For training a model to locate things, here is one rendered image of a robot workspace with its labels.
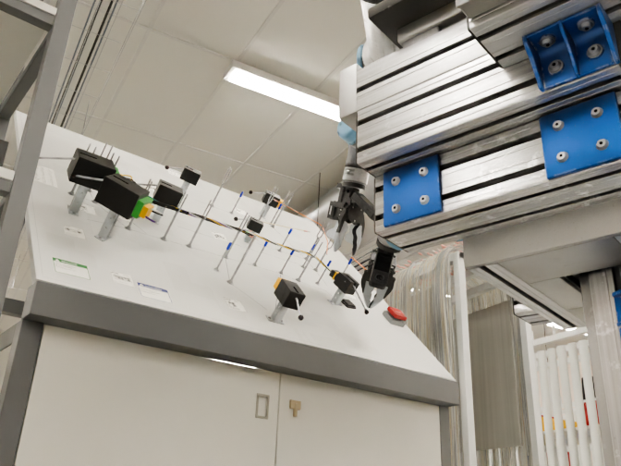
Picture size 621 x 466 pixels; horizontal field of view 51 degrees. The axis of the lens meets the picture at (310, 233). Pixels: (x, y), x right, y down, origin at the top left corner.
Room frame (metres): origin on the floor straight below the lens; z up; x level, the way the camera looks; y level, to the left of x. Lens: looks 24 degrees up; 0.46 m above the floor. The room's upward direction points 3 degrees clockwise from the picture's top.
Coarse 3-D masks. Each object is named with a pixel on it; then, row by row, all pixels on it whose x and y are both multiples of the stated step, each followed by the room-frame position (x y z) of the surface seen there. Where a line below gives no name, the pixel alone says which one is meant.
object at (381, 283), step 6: (378, 252) 1.61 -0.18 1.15; (384, 252) 1.61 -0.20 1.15; (390, 252) 1.62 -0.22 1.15; (378, 258) 1.61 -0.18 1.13; (384, 258) 1.61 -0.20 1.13; (390, 258) 1.61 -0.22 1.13; (378, 264) 1.61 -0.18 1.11; (384, 264) 1.61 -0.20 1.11; (390, 264) 1.61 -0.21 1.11; (372, 270) 1.61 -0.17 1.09; (378, 270) 1.61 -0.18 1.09; (384, 270) 1.61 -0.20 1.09; (372, 276) 1.60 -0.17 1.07; (378, 276) 1.60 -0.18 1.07; (384, 276) 1.61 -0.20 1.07; (372, 282) 1.60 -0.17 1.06; (378, 282) 1.60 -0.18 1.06; (384, 282) 1.60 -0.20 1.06
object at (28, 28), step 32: (0, 0) 1.03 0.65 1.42; (32, 0) 1.06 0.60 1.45; (64, 0) 1.10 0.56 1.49; (0, 32) 1.16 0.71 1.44; (32, 32) 1.15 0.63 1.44; (64, 32) 1.11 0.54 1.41; (0, 64) 1.27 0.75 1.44; (32, 64) 1.23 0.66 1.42; (0, 96) 1.40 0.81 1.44; (32, 96) 1.11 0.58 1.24; (0, 128) 1.46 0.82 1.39; (32, 128) 1.10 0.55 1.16; (32, 160) 1.11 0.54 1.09; (0, 192) 1.10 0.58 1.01; (0, 224) 1.11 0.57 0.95; (0, 256) 1.10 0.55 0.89; (0, 288) 1.11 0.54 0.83
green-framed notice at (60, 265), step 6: (54, 258) 1.24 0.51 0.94; (54, 264) 1.22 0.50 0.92; (60, 264) 1.23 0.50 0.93; (66, 264) 1.24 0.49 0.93; (72, 264) 1.25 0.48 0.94; (78, 264) 1.27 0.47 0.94; (60, 270) 1.22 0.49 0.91; (66, 270) 1.23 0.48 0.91; (72, 270) 1.24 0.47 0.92; (78, 270) 1.25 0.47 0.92; (84, 270) 1.26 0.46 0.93; (78, 276) 1.23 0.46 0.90; (84, 276) 1.25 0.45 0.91; (90, 276) 1.26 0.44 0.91
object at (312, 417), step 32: (288, 384) 1.55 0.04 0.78; (320, 384) 1.61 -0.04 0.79; (288, 416) 1.56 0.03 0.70; (320, 416) 1.61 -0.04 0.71; (352, 416) 1.68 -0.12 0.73; (384, 416) 1.74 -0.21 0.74; (416, 416) 1.81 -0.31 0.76; (288, 448) 1.56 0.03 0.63; (320, 448) 1.62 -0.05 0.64; (352, 448) 1.68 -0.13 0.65; (384, 448) 1.74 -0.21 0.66; (416, 448) 1.81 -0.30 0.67
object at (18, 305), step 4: (8, 300) 1.68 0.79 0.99; (12, 300) 1.69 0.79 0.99; (16, 300) 1.69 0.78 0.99; (20, 300) 1.70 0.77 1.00; (4, 304) 1.68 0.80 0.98; (8, 304) 1.68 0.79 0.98; (12, 304) 1.69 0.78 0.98; (16, 304) 1.69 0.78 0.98; (20, 304) 1.70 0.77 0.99; (4, 308) 1.68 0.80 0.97; (8, 308) 1.68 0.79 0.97; (12, 308) 1.69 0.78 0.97; (16, 308) 1.69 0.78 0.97; (20, 308) 1.70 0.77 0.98; (4, 312) 1.69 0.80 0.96; (8, 312) 1.69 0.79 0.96; (12, 312) 1.69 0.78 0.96; (16, 312) 1.70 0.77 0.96; (20, 312) 1.70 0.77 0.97; (16, 316) 1.72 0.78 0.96; (20, 316) 1.72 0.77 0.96
